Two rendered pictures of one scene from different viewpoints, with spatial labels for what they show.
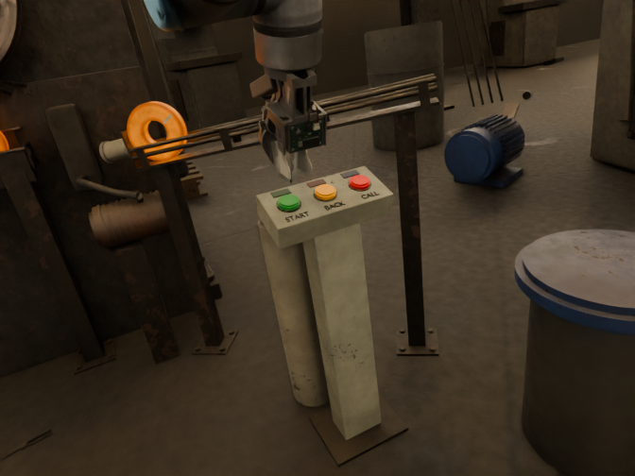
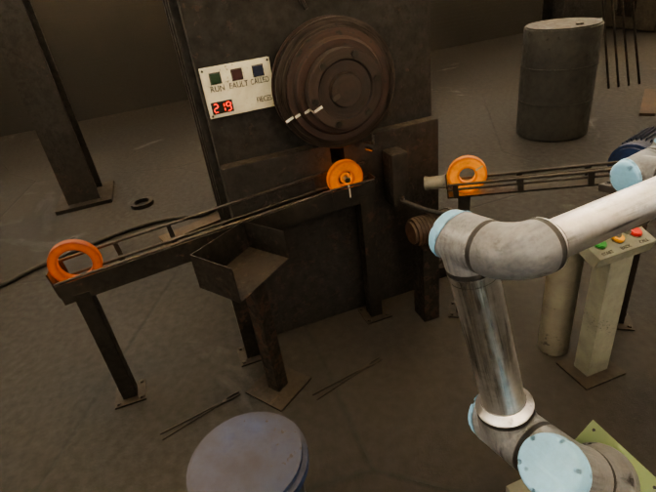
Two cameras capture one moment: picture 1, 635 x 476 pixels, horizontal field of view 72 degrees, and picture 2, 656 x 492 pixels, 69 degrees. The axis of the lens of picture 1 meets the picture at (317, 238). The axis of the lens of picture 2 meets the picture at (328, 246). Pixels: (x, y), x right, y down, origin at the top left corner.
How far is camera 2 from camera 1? 1.20 m
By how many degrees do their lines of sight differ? 8
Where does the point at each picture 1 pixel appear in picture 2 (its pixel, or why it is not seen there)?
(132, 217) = not seen: hidden behind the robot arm
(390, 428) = (614, 372)
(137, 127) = (456, 171)
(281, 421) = (536, 363)
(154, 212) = not seen: hidden behind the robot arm
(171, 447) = (470, 373)
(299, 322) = (564, 305)
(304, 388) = (553, 345)
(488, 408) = not seen: outside the picture
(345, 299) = (613, 296)
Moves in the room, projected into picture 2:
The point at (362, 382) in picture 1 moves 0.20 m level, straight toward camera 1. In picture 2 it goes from (605, 344) to (629, 384)
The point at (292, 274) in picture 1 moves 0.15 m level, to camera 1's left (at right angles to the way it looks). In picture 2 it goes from (571, 277) to (529, 280)
